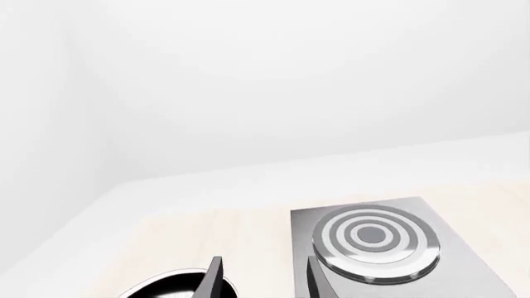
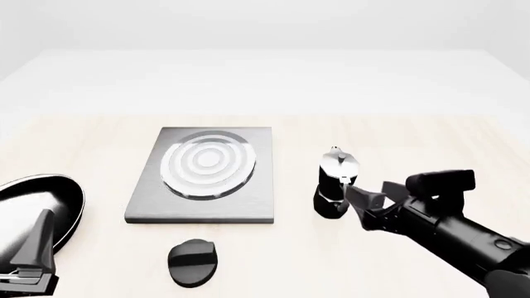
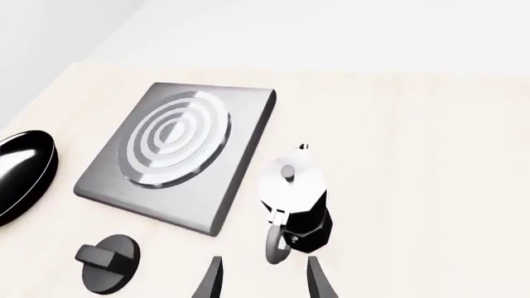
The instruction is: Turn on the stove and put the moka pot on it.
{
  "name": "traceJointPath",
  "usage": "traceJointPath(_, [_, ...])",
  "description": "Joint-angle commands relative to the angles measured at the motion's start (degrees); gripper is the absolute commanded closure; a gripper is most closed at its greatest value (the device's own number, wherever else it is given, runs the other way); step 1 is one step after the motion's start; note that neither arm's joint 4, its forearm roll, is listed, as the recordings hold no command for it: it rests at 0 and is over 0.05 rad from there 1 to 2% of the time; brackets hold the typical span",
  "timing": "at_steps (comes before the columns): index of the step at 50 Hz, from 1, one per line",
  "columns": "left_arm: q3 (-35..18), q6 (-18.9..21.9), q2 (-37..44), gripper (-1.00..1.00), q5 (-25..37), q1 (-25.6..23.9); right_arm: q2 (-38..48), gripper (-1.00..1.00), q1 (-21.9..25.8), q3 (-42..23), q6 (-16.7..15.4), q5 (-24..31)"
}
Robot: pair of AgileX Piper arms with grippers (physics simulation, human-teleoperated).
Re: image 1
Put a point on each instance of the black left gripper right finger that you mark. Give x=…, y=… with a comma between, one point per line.
x=319, y=284

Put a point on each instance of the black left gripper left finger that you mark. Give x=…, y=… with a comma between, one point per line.
x=212, y=279

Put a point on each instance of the black frying pan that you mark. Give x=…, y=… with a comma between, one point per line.
x=167, y=285

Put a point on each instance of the flat stove plate with rings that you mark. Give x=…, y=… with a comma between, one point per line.
x=374, y=245

